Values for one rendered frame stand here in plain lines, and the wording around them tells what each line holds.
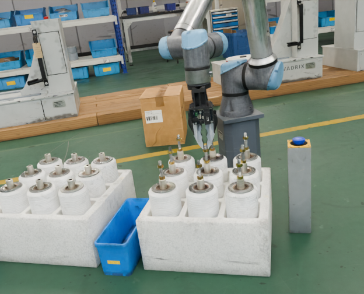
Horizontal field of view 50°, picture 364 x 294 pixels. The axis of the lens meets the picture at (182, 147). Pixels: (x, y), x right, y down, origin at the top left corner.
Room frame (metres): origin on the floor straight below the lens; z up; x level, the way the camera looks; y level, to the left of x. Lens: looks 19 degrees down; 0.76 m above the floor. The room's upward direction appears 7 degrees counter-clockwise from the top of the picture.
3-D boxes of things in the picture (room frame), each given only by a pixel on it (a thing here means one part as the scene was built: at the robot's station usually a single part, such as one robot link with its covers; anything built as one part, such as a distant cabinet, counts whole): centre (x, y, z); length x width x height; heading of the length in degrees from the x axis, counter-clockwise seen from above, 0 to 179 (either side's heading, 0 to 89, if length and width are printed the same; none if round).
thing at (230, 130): (1.66, -0.26, 0.15); 0.19 x 0.19 x 0.30; 10
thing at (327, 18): (6.42, -2.51, 0.36); 0.50 x 0.38 x 0.21; 8
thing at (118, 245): (1.15, 0.21, 0.06); 0.30 x 0.11 x 0.12; 165
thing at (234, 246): (1.16, -0.07, 0.09); 0.39 x 0.39 x 0.18; 75
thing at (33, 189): (1.19, 0.49, 0.25); 0.08 x 0.08 x 0.01
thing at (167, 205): (1.08, 0.07, 0.16); 0.10 x 0.10 x 0.18
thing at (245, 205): (1.02, -0.16, 0.16); 0.10 x 0.10 x 0.18
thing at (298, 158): (1.16, -0.37, 0.16); 0.07 x 0.07 x 0.31; 75
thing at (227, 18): (6.86, -0.90, 0.35); 0.59 x 0.47 x 0.69; 10
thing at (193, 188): (1.05, -0.04, 0.25); 0.08 x 0.08 x 0.01
